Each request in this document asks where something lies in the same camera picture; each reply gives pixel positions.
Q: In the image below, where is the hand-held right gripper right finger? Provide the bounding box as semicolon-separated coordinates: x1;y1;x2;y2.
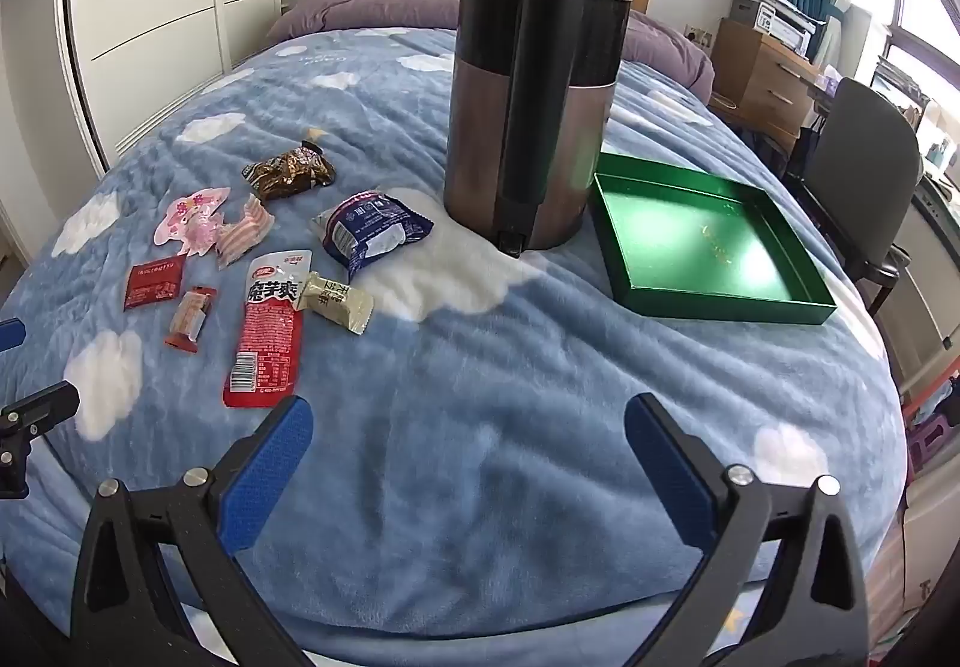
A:
625;393;871;667

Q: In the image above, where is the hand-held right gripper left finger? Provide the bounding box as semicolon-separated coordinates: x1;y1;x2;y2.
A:
75;395;316;667

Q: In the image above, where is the long red snack packet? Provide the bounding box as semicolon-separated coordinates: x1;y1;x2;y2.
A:
223;252;312;411

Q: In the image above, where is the dark red square packet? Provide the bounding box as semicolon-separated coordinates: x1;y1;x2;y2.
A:
124;256;188;312

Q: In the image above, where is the orange snack bar packet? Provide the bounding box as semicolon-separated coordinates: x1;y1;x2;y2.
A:
164;286;218;353

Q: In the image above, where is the beige candy packet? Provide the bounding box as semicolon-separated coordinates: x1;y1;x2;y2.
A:
300;271;374;336

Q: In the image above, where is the pink character snack packet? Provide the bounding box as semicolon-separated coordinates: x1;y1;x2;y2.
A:
153;187;232;257

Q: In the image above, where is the pink striped candy packet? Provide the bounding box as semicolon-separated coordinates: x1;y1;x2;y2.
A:
216;194;277;270

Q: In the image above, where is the green tray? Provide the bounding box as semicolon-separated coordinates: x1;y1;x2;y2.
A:
589;151;839;325

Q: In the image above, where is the blue and white snack packet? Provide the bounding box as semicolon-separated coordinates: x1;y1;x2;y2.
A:
311;189;436;282

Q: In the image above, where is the brown candy packet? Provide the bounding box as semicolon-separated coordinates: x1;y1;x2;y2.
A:
241;142;337;201

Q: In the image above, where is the blue cloud print blanket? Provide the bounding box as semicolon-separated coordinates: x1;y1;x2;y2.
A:
0;25;908;667

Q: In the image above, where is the purple plastic stool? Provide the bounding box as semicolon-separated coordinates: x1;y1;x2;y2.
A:
904;412;950;480

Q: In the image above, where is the white desk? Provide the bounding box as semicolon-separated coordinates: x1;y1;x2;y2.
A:
900;172;960;398

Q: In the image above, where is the grey chair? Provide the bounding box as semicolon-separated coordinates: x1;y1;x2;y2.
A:
784;76;925;315

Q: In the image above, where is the black and brown kettle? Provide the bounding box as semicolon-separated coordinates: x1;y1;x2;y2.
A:
442;0;632;259

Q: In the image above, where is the wooden drawer cabinet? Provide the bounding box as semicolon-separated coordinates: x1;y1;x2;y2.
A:
712;17;826;150

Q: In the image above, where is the white printer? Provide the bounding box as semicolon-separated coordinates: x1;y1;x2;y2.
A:
754;0;826;56

